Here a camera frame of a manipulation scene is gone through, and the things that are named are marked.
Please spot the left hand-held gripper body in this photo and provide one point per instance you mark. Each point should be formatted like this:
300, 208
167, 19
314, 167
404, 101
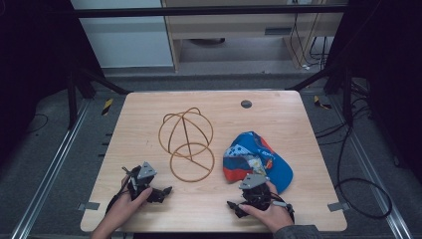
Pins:
146, 171

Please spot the person's right hand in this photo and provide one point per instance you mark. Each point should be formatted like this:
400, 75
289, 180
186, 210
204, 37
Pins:
275, 215

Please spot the yellow and black tape strip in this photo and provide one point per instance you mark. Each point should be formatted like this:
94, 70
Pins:
321, 103
107, 107

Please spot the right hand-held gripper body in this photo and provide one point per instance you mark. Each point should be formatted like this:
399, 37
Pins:
253, 182

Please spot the black curtain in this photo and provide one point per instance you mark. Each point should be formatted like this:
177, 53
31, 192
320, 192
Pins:
388, 66
33, 66

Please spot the light wooden desk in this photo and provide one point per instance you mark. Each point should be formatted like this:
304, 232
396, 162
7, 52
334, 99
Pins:
232, 26

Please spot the white cabinet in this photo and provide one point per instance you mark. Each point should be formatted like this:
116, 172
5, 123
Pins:
126, 40

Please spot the grey round table grommet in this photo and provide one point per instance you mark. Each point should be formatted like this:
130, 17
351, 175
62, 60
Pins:
246, 104

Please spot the aluminium floor rail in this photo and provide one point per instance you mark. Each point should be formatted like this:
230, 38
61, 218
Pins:
49, 169
371, 166

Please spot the person's left hand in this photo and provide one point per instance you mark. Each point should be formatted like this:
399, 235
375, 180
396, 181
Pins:
122, 209

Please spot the black metal stand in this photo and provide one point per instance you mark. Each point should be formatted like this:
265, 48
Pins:
347, 99
71, 99

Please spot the blue and red cap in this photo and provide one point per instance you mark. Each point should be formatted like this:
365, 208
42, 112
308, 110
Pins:
252, 156

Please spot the grey tape tab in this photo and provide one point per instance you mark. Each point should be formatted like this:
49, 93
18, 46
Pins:
89, 206
338, 206

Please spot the black horizontal frame bar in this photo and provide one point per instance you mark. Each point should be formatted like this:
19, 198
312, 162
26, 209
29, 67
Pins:
199, 12

